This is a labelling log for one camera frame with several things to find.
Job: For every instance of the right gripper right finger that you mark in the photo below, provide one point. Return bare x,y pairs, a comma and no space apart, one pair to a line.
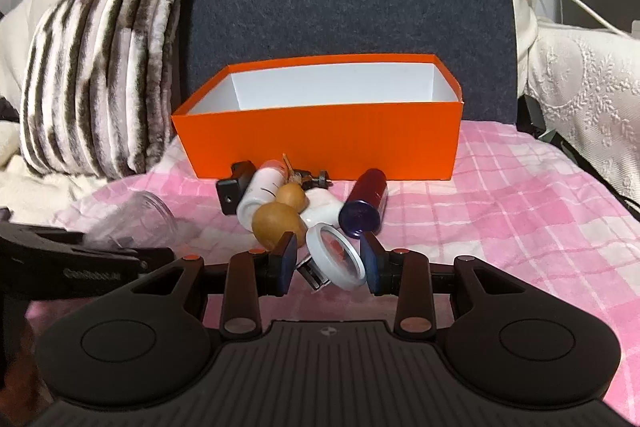
406,275

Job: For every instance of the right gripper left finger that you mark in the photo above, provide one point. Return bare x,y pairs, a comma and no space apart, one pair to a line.
251,276

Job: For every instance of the brown gourd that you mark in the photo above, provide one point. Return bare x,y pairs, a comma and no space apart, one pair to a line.
282,213

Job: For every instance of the dark blue cylindrical bottle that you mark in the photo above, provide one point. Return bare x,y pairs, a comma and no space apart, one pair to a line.
363,210

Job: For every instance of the white round magnifier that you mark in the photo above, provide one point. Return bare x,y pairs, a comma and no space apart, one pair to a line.
331,259

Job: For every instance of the white cylindrical bottle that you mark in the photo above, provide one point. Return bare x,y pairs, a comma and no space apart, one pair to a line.
260,194

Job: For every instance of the black phone clamp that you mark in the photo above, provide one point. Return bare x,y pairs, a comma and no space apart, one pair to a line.
231,190

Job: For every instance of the black ball head mount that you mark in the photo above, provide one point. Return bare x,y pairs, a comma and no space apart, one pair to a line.
307,180

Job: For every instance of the clear plastic bottle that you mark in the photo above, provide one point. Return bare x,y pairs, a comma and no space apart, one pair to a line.
142,221

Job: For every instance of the person left hand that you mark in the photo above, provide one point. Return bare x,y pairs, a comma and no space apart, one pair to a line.
19,377

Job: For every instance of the pink plaid blanket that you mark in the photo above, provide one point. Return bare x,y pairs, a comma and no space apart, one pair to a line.
514,202

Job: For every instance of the orange cardboard box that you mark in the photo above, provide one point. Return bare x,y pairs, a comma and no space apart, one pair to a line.
400,113

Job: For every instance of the striped furry pillow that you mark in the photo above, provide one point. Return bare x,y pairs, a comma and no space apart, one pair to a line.
98,89

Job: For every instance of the white lace sofa cover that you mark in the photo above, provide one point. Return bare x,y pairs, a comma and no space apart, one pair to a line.
586,82

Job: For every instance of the white cream cushion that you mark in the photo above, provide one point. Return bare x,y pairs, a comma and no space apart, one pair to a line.
27,196

